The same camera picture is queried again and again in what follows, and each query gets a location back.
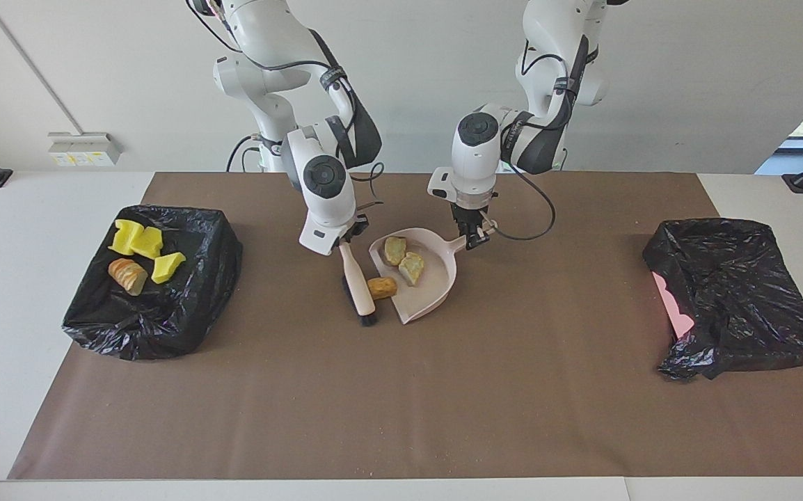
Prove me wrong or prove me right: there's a beige hand brush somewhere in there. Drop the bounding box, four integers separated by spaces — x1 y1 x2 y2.
337 240 379 328

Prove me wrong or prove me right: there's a beige plastic dustpan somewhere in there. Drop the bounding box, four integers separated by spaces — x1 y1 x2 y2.
368 221 498 326

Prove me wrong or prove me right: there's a yellow sponge piece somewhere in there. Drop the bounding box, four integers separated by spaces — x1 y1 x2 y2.
109 219 143 256
130 226 164 260
151 252 187 285

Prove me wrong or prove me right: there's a black plastic trash bag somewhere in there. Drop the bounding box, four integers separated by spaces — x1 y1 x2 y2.
62 205 244 361
642 218 803 381

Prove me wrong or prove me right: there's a pink plastic bin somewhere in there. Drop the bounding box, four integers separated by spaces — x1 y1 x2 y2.
652 271 696 342

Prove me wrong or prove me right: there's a brown paper table mat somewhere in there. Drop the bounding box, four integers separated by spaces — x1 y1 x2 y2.
8 172 803 481

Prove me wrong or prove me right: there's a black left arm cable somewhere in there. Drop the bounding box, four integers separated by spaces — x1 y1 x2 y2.
492 21 590 242

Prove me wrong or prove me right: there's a white wall socket box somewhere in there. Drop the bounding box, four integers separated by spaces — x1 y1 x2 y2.
48 132 122 167

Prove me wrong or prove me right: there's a white wall cable conduit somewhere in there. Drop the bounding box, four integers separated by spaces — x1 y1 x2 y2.
0 0 85 134

